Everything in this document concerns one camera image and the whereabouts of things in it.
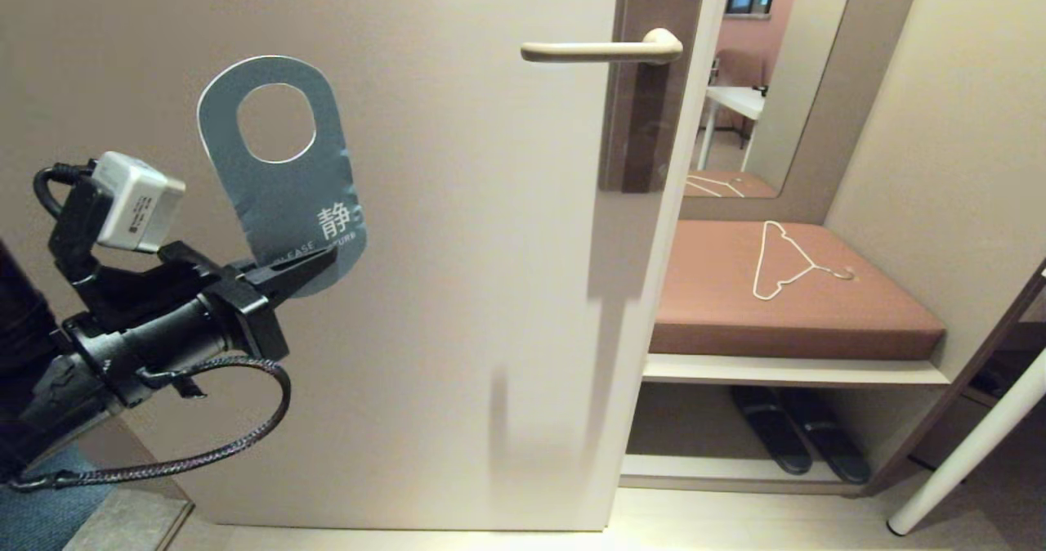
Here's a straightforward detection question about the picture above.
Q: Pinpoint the blue and white door hanger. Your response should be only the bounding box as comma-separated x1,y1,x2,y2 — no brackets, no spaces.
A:
196,55,367,298

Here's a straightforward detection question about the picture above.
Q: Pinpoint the beige room door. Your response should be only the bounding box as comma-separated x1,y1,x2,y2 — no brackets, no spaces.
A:
0,0,735,533

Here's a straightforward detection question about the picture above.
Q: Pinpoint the white bench base board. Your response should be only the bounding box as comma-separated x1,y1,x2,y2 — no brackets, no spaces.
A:
619,454,869,499

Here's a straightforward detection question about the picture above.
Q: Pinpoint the white bench seat board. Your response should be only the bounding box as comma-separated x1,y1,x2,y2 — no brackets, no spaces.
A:
642,353,951,390

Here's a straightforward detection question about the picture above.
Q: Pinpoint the black slipper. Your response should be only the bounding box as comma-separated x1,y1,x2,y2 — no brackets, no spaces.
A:
780,387,873,486
730,386,814,477

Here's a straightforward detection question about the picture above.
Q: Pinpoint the brown bench seat cushion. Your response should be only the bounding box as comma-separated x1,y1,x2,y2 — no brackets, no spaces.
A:
650,221,946,362

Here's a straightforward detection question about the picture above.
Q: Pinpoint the white table leg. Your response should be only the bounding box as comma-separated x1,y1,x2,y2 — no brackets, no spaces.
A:
887,347,1046,538

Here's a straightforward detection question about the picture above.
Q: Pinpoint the braided left arm cable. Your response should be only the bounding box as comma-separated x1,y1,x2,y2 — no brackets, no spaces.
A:
8,355,293,491

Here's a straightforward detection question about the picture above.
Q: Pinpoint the black left camera mount bracket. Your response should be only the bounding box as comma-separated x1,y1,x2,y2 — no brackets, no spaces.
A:
49,177,246,323

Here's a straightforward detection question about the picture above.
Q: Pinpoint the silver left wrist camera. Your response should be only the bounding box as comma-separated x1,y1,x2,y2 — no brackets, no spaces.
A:
92,152,186,254

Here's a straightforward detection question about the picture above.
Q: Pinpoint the beige lever door handle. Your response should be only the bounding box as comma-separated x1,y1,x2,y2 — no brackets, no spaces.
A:
521,28,684,64

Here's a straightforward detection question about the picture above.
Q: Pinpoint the white wire clothes hanger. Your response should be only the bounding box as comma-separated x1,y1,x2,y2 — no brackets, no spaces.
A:
751,221,856,302

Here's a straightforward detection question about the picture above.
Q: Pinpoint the wall mirror brown frame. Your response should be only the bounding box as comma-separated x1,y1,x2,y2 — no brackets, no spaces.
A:
681,0,928,225

